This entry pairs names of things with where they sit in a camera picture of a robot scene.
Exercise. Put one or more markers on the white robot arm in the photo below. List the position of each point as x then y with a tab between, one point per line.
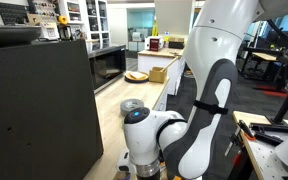
184	145

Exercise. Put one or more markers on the robot base table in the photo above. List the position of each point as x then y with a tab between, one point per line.
269	162

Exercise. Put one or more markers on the plate with toast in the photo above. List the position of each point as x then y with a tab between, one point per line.
136	77

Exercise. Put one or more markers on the white cabinet drawers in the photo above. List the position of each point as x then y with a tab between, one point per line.
162	102

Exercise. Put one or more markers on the wooden spoon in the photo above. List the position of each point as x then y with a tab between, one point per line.
169	64

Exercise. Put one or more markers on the white kitchen island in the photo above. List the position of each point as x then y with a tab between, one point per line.
149	59

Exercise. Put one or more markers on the black microwave oven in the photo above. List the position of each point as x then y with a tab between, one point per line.
107	65

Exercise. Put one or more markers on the red white box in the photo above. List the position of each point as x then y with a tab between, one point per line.
154	43

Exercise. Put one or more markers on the white shelving unit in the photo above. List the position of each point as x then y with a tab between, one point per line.
90	18

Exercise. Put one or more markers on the black tool chest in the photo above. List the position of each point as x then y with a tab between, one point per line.
48	120

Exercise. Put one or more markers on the black clamp tool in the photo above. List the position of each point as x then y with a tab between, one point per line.
274	141

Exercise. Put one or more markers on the grey duct tape roll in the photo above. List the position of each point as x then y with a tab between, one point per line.
129	104

